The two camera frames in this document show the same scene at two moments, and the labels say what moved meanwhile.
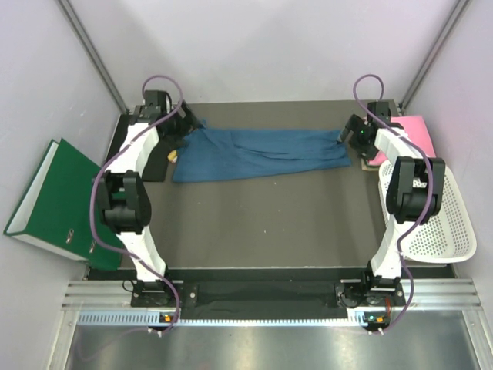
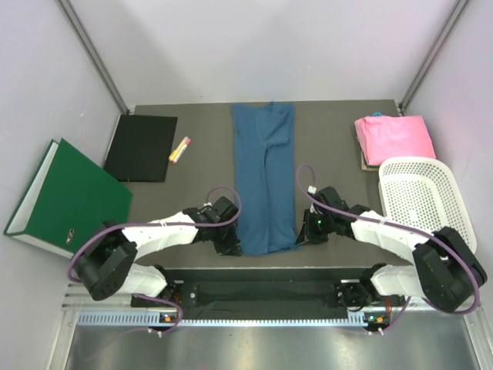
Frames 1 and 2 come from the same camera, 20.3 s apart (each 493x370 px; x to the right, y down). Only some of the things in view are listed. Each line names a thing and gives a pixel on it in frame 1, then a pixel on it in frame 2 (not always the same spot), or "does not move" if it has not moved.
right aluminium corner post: (454, 20) does not move
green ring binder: (55, 210) does not move
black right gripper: (355, 125) → (311, 236)
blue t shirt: (211, 154) → (264, 146)
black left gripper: (187, 125) → (229, 247)
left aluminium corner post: (74, 22) does not move
